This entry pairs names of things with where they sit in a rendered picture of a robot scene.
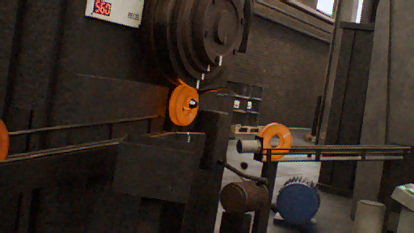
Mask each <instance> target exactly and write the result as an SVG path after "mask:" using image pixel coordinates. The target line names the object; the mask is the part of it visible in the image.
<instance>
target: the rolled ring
mask: <svg viewBox="0 0 414 233"><path fill-rule="evenodd" d="M9 142H10V141H9V135H8V132H7V130H6V126H5V125H4V124H3V121H2V120H1V119H0V160H3V159H6V157H7V152H8V150H9Z"/></svg>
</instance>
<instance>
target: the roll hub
mask: <svg viewBox="0 0 414 233"><path fill-rule="evenodd" d="M241 18H243V7H242V4H241V2H240V1H239V0H218V4H217V5H214V4H213V0H200V1H199V2H198V5H197V6H196V12H195V14H194V17H193V21H192V40H193V44H194V47H195V49H196V53H197V55H198V56H199V58H200V59H201V60H202V61H203V62H204V63H205V64H210V65H215V66H219V63H215V57H219V58H220V56H222V62H221V65H220V66H224V65H226V64H228V63H229V62H230V61H231V60H232V59H233V58H234V56H235V55H233V50H234V49H237V51H238V50H239V46H240V44H241V41H242V38H243V25H242V24H241V23H240V20H241ZM205 32H209V34H210V36H209V38H207V37H205Z"/></svg>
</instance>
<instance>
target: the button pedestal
mask: <svg viewBox="0 0 414 233"><path fill-rule="evenodd" d="M405 185H407V186H409V187H410V188H407V187H405ZM405 185H401V186H398V187H396V188H395V190H394V192H393V193H392V195H391V198H393V199H395V200H396V201H397V202H400V203H401V204H402V206H401V211H400V214H399V225H398V229H397V233H414V194H411V193H410V192H409V191H408V189H411V188H412V187H411V185H410V184H405ZM402 186H403V187H405V189H402V188H400V187H402Z"/></svg>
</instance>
